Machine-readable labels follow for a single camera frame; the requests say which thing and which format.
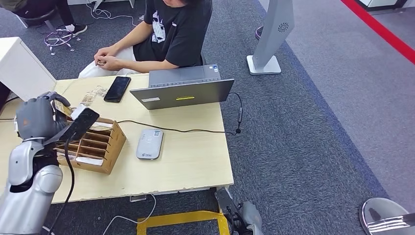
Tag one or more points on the person's right hand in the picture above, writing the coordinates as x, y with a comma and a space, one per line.
105, 52

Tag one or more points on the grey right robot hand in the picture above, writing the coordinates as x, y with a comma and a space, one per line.
253, 219

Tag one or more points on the person's left hand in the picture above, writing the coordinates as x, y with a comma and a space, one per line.
113, 64

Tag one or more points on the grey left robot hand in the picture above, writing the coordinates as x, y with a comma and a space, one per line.
34, 118

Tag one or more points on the room key card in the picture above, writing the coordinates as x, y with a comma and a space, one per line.
63, 109

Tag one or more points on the wooden card holder box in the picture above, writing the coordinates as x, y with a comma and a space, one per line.
113, 149

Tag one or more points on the grey card reader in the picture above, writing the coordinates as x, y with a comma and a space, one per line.
149, 144

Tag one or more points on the person's left forearm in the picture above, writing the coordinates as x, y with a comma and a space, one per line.
149, 66

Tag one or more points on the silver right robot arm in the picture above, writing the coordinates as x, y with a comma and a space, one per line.
379, 211

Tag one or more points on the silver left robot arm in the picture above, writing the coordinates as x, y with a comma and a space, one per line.
26, 201

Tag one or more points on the person's right forearm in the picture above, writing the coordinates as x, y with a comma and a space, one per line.
129, 39

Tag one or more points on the clear plastic card packets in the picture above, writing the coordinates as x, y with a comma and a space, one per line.
94, 94

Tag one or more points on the seated person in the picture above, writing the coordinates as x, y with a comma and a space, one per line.
64, 13

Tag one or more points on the white card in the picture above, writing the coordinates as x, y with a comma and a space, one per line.
90, 161
100, 126

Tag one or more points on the black smartphone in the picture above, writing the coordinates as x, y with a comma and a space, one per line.
117, 89

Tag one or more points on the white cabinet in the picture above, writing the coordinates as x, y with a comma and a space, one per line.
19, 65

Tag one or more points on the chrome base stool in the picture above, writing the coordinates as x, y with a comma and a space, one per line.
50, 25

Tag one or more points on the yellow floor tape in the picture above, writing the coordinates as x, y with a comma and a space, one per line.
178, 218

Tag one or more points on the grey laptop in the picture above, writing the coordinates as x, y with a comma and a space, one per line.
181, 95

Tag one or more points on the dark round base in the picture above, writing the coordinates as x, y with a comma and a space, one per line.
259, 33

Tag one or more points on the grey kiosk stand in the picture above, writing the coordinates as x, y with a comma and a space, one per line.
274, 29

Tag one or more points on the red floor tape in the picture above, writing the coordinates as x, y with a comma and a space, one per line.
382, 30

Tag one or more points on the white furniture base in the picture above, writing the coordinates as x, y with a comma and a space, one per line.
379, 3

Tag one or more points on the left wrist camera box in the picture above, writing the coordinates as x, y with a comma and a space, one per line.
82, 125

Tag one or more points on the white desk frame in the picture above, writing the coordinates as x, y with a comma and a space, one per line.
81, 1

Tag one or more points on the clear table bracket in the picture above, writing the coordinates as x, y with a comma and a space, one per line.
137, 198

